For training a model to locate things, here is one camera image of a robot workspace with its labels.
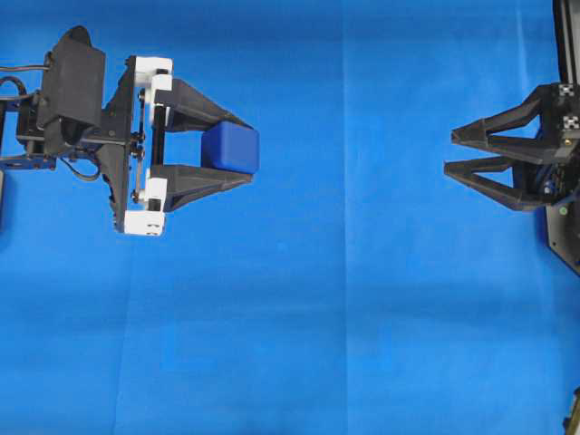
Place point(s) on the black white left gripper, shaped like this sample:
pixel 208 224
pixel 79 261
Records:
pixel 140 197

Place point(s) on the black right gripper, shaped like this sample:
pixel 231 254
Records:
pixel 545 170

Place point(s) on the blue block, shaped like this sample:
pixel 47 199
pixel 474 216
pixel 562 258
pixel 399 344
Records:
pixel 231 147

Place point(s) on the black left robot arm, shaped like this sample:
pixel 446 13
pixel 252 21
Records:
pixel 31 137

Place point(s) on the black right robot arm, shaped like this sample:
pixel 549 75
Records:
pixel 566 18

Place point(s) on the blue table cloth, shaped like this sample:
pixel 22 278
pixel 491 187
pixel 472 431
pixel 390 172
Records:
pixel 351 288

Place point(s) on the dark object bottom right corner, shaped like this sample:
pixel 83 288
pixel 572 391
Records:
pixel 571 422

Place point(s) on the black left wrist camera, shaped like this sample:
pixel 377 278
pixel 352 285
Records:
pixel 71 92

